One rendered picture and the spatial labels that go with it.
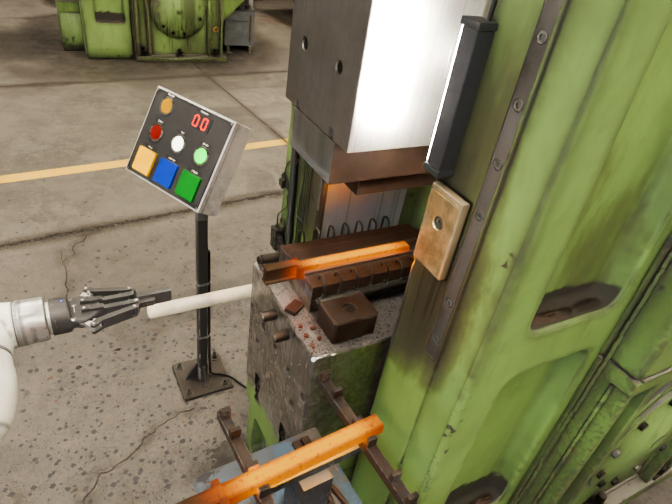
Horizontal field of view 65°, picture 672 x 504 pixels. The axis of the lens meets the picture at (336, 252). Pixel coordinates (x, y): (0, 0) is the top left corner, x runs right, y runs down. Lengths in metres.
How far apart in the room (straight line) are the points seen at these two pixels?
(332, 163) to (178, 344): 1.59
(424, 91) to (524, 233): 0.35
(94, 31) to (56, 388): 4.25
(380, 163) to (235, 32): 5.55
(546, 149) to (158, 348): 1.98
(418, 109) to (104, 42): 5.18
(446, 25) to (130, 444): 1.77
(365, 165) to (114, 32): 5.08
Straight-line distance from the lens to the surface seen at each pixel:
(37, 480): 2.19
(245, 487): 0.92
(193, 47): 6.17
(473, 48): 0.90
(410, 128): 1.08
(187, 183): 1.59
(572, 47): 0.83
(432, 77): 1.06
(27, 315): 1.16
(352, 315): 1.22
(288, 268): 1.28
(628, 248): 1.24
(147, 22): 5.97
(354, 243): 1.44
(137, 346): 2.51
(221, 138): 1.55
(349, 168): 1.11
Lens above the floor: 1.78
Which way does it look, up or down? 35 degrees down
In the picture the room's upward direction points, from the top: 10 degrees clockwise
